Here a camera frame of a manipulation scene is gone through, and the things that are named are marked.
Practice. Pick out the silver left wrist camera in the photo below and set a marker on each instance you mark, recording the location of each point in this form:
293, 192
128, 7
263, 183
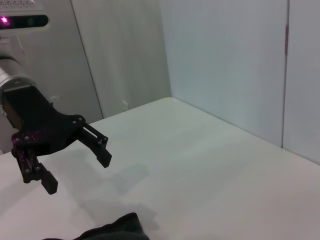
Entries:
25, 15

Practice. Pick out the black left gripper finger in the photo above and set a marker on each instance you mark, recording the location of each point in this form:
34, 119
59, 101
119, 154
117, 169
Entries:
47, 181
98, 148

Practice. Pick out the dark blue rag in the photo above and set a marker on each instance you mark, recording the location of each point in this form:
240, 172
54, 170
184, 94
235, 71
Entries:
117, 228

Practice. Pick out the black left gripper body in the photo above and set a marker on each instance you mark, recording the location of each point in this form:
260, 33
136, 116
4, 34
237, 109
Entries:
32, 117

